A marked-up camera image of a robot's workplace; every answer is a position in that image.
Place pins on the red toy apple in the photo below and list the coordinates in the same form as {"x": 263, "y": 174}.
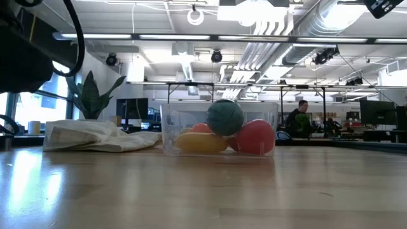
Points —
{"x": 256, "y": 137}

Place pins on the black ceiling spotlight cluster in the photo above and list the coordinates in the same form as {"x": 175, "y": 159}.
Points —
{"x": 326, "y": 55}

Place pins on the small green background plant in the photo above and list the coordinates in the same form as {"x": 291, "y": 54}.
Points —
{"x": 303, "y": 122}

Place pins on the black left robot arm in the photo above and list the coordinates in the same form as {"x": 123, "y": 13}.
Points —
{"x": 22, "y": 57}

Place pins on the clear plastic container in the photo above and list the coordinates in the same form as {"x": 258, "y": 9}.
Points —
{"x": 171, "y": 121}

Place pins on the short black frame stand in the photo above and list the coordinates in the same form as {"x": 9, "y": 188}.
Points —
{"x": 190, "y": 84}

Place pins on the silver air duct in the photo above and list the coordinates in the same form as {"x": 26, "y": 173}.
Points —
{"x": 314, "y": 25}

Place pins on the white plaid kitchen towel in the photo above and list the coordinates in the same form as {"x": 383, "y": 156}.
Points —
{"x": 95, "y": 136}

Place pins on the orange ribbed toy fruit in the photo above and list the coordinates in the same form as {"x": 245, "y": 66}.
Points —
{"x": 200, "y": 128}

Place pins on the black round ceiling fixture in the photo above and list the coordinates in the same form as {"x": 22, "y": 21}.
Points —
{"x": 216, "y": 56}
{"x": 111, "y": 59}

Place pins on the blue and white bag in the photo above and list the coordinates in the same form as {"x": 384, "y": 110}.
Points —
{"x": 282, "y": 136}

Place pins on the small black monitor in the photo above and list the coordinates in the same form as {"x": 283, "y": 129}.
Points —
{"x": 132, "y": 108}

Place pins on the large dark monitor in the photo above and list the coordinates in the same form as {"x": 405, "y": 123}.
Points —
{"x": 378, "y": 113}

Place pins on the yellow toy lemon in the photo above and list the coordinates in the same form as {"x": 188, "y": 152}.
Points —
{"x": 200, "y": 143}

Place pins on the linear ceiling light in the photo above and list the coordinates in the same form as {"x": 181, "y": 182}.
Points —
{"x": 95, "y": 36}

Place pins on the tall black frame stand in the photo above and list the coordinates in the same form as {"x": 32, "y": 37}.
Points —
{"x": 302, "y": 86}

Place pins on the green striped toy watermelon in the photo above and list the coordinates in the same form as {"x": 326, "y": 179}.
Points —
{"x": 225, "y": 117}

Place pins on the person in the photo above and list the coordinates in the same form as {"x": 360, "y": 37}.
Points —
{"x": 295, "y": 119}

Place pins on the white cylindrical cup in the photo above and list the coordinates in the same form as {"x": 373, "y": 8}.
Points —
{"x": 34, "y": 128}

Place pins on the snake plant in white pot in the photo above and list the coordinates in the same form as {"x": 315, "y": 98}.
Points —
{"x": 90, "y": 95}

